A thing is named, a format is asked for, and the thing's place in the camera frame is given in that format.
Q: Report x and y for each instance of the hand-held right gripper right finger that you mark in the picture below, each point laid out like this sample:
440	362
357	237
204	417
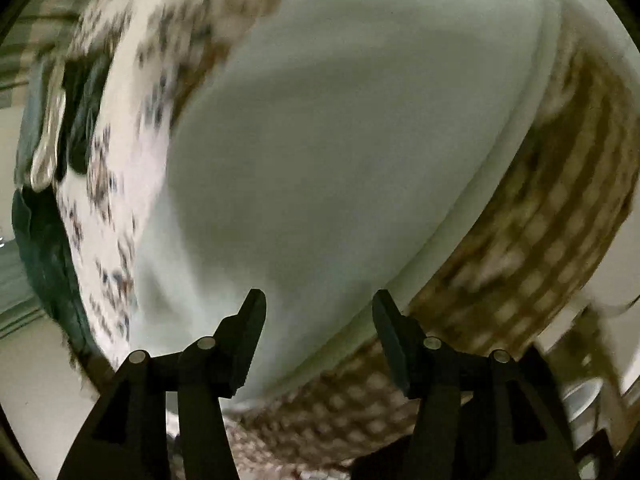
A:
392	350

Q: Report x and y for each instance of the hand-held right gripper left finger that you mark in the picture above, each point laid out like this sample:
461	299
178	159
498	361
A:
250	345

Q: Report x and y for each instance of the dark green plush blanket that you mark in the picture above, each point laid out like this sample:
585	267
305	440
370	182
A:
45	260

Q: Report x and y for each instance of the floral bedsheet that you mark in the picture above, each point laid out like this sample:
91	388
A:
130	125

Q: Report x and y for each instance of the white folded garment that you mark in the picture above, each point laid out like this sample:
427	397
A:
47	160

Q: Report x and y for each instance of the dark teal folded garment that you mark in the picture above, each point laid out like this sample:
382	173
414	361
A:
80	125

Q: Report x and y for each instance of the grey-blue folded garment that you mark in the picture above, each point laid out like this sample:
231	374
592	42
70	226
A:
27	125

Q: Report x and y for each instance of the green striped curtain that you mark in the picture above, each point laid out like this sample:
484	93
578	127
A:
45	10

